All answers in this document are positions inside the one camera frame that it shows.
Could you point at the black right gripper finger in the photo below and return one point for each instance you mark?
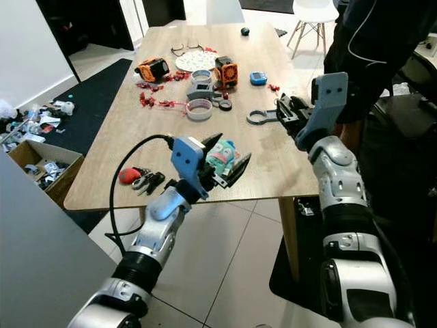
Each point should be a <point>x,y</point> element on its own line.
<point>287,124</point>
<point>283,102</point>

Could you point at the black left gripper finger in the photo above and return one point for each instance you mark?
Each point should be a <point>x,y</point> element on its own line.
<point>242,169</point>
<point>212,140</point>

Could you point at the white hook board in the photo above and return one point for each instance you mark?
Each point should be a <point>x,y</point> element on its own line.
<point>34,273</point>

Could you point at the small red plastic part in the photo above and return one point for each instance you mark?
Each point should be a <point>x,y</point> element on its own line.
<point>171,104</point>
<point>175,75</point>
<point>147,87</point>
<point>273,87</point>
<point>147,101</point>

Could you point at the turquoise plush toy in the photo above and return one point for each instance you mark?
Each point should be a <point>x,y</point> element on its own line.
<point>222,157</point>

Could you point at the white tape roll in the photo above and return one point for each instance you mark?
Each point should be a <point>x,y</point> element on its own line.
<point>199,117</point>
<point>201,81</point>

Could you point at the wooden table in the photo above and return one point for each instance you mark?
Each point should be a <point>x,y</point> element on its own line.
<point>273,160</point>

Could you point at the small blue device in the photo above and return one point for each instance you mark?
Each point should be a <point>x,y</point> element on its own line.
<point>258,78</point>

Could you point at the small black tape roll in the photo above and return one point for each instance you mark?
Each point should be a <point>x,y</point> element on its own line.
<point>220,104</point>

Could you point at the grey box device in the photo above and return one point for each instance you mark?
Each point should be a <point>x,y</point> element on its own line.
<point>199,91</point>

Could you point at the orange black motor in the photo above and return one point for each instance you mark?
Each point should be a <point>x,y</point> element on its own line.
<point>153,70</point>
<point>225,73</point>

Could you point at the small black ball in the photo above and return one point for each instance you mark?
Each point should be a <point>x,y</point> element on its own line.
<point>245,31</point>

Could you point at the white round plate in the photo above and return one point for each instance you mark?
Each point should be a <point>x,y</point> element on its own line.
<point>194,60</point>

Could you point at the key bunch with red fob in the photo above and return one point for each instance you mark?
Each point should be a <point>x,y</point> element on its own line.
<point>127,175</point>

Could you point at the white chair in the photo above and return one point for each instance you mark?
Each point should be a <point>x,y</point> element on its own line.
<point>313,8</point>

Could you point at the person in dark clothes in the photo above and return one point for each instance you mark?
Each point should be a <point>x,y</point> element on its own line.
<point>375,41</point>

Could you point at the black rug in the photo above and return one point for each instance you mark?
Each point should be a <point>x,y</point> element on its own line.
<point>102,96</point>

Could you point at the black floor mat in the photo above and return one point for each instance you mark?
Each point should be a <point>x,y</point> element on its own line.
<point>300,273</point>

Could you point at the black chair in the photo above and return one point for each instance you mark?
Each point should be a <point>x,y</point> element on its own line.
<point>423,75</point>

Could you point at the open cardboard box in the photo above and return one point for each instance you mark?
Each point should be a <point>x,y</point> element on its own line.
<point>24,152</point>

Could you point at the white plastic bottle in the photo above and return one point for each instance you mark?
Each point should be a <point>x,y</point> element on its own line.
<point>65,108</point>

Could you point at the floor junk pile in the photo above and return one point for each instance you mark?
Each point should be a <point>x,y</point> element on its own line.
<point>31,126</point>

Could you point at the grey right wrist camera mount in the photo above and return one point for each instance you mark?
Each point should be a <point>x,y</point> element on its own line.
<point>331,99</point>

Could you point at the thin frame eyeglasses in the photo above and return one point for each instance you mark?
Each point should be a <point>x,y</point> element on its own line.
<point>175,49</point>

